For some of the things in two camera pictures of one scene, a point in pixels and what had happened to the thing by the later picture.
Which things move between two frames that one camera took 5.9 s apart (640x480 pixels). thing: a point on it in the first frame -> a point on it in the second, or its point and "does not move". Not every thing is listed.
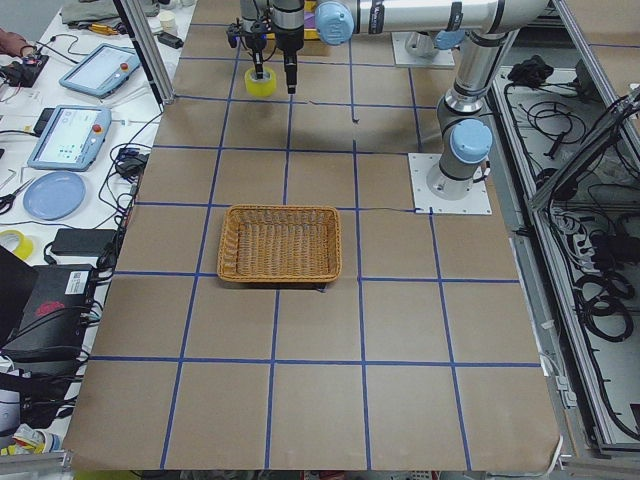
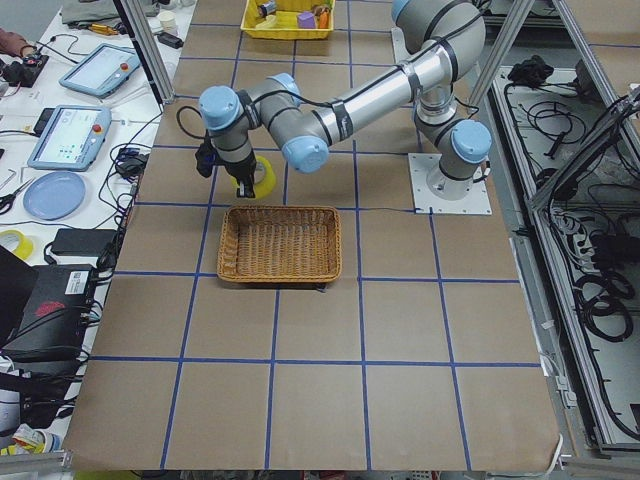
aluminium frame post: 146,48 does not move
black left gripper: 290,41 -> 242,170
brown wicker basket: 280,243 does not move
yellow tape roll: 261,88 -> 266,187
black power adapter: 82,241 does not move
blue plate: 54,195 does not move
